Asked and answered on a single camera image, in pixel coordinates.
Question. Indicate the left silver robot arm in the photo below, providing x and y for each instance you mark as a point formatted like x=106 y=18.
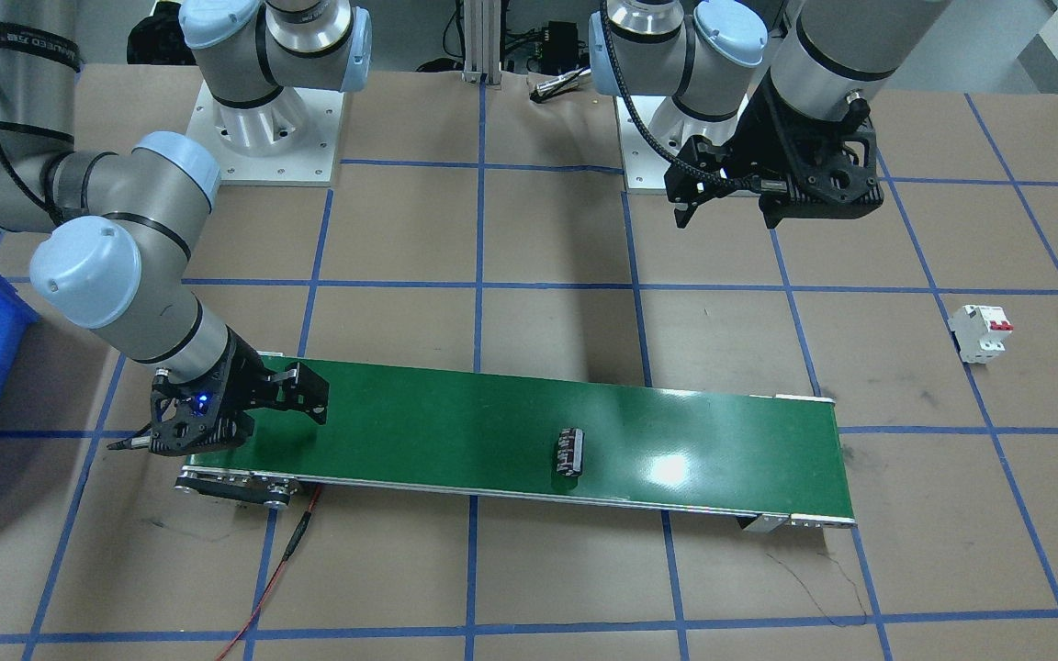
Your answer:
x=728 y=112

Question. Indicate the black capacitor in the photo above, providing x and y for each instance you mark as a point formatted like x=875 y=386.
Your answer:
x=569 y=452

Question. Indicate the aluminium frame post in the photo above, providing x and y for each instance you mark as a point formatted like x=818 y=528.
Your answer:
x=483 y=48

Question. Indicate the white circuit breaker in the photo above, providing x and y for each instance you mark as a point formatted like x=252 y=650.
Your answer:
x=979 y=332

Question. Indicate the black power box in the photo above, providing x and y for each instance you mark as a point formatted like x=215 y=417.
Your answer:
x=559 y=49

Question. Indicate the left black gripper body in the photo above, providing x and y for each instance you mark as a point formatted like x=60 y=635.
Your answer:
x=746 y=138

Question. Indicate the silver cable connector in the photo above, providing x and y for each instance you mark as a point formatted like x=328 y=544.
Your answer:
x=561 y=84

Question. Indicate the green conveyor belt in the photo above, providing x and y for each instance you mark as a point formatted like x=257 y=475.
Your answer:
x=772 y=460

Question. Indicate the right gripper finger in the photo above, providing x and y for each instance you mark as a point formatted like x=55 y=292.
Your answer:
x=318 y=413

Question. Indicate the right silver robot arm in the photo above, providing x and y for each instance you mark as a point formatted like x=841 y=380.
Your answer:
x=121 y=228

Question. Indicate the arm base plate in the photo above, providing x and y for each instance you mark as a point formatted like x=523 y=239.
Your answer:
x=293 y=140
x=644 y=168

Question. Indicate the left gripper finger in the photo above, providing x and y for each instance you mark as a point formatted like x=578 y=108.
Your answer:
x=683 y=214

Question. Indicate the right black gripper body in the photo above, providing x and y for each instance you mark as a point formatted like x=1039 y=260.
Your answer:
x=241 y=380

